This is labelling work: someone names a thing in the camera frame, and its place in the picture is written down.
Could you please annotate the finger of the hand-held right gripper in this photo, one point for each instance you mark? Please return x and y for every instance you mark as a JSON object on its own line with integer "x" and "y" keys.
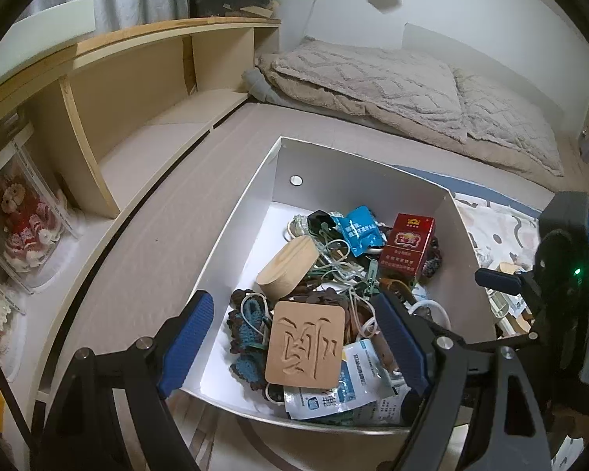
{"x": 500, "y": 279}
{"x": 520, "y": 340}

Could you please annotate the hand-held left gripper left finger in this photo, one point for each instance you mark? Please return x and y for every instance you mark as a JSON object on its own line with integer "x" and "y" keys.
{"x": 186, "y": 348}

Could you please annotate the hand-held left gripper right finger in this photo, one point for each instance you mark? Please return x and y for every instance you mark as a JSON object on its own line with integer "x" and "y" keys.
{"x": 402, "y": 348}

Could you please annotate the carved wooden coaster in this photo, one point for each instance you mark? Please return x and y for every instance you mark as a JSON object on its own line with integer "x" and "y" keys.
{"x": 304, "y": 343}

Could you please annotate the white cardboard box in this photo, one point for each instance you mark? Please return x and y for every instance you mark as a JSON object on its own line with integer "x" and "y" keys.
{"x": 363, "y": 176}

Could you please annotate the light wooden board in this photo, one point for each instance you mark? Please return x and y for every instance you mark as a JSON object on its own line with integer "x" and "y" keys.
{"x": 510, "y": 268}

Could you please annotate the teal brown crochet piece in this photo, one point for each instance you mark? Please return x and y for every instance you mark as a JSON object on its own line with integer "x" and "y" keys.
{"x": 248, "y": 338}

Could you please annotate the blue printed white pouch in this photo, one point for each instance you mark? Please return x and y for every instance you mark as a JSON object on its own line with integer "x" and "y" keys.
{"x": 338, "y": 400}

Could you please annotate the red cigarette pack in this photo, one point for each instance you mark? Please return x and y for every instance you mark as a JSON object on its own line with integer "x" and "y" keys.
{"x": 406, "y": 245}

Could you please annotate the blue foil packet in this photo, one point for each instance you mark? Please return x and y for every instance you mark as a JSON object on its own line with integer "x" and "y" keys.
{"x": 358, "y": 230}

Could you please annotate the oval wooden box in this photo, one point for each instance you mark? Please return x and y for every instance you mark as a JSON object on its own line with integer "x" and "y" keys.
{"x": 287, "y": 266}

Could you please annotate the grey quilted pillow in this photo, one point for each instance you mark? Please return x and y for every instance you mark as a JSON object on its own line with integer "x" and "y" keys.
{"x": 510, "y": 122}
{"x": 363, "y": 83}

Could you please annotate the doll in clear box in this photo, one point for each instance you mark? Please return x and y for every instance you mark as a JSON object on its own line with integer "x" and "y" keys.
{"x": 39, "y": 274}

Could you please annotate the red dressed doll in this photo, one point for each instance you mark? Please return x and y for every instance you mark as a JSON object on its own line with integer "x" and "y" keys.
{"x": 24, "y": 225}

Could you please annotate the beige duvet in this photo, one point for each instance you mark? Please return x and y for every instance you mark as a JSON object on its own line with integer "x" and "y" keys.
{"x": 334, "y": 108}

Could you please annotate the wooden shelf unit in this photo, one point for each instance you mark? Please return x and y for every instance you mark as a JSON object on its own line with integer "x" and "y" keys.
{"x": 127, "y": 93}

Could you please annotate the white board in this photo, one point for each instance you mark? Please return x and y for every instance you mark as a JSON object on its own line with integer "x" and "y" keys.
{"x": 44, "y": 27}

